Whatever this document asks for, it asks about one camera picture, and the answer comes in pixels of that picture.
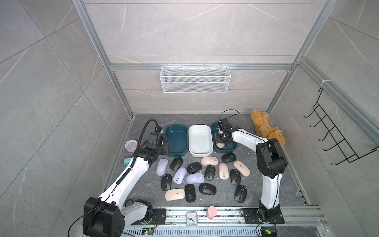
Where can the purple mouse lower centre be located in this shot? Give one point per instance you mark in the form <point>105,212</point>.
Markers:
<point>196,178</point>

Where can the pink cylinder cup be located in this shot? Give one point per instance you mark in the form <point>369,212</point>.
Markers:
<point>211,212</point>

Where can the right teal storage box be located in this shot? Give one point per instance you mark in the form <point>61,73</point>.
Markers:
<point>228,148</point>

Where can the black wire hook rack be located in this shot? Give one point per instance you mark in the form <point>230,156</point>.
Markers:
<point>349,155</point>

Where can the purple mouse middle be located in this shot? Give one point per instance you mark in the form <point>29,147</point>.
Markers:
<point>180,175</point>

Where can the purple mouse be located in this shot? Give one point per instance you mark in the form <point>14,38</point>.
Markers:
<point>180,175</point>
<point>162,166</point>
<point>196,178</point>

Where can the left green circuit board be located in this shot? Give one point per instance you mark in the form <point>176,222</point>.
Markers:
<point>147,231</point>

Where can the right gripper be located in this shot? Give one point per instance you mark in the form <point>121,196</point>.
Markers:
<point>217,138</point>

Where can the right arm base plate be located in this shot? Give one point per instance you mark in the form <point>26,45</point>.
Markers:
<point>251,216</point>

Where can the teal storage box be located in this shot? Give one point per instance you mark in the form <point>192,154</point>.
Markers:
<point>177,137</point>
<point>228,148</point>

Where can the purple mouse far left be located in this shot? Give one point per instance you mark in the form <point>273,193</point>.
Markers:
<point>162,166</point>

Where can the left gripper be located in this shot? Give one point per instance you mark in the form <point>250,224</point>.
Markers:
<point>166,147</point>

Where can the purple round alarm clock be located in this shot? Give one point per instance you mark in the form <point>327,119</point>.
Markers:
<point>131,145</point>

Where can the green circuit board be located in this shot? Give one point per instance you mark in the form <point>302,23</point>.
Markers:
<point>268,232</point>
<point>147,231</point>

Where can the pink mouse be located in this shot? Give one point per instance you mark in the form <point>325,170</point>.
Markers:
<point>220,145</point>
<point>242,168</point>
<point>209,161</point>
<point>175,194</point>
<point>223,171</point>

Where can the small teal cube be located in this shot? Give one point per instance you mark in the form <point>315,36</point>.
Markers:
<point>127,161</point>

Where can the brown teddy bear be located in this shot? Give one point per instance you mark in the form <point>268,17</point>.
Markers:
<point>263,129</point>

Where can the black mouse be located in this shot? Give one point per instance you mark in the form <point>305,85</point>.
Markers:
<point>194,168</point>
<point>176,164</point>
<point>207,189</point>
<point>190,194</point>
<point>240,194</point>
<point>228,158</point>
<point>210,173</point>
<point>235,177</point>
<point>166,182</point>

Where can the right green circuit board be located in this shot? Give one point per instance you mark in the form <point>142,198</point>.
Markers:
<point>268,232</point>

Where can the white wire mesh basket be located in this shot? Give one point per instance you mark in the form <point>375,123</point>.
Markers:
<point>195,79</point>

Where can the white square desk clock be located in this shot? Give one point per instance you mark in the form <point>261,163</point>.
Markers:
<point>191,219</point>

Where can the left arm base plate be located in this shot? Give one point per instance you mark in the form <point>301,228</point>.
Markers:
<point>156,216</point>

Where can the left teal storage box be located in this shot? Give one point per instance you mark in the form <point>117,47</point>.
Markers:
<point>177,137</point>

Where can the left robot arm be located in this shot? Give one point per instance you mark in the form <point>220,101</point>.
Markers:
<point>106,215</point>

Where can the white storage box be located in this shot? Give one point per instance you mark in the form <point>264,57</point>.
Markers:
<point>200,141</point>

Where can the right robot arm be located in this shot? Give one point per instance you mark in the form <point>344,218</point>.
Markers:
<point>271,163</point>

